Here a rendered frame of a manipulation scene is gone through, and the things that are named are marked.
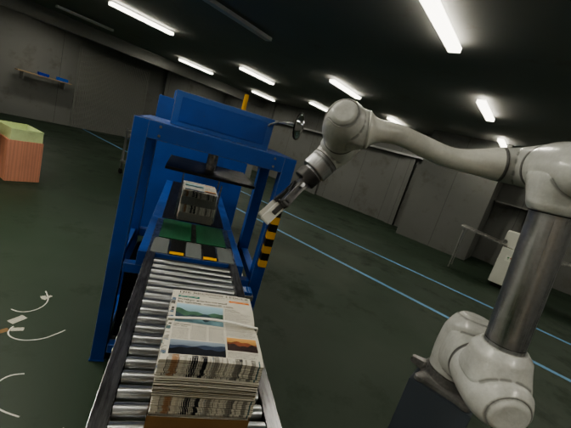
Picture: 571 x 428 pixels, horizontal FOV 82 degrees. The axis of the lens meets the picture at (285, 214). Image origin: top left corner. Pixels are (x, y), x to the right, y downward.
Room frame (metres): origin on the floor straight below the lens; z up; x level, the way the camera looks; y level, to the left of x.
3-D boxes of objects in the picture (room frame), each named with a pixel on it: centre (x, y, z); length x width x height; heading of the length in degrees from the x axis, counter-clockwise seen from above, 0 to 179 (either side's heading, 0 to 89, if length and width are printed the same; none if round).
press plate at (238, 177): (2.24, 0.58, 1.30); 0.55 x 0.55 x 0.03; 19
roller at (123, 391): (0.91, 0.13, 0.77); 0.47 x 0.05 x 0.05; 109
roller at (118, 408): (0.85, 0.10, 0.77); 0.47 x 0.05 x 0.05; 109
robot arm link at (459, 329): (1.03, -0.71, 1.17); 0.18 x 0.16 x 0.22; 174
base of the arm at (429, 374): (1.05, -0.69, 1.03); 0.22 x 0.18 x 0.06; 54
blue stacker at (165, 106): (4.83, 1.43, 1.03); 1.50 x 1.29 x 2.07; 19
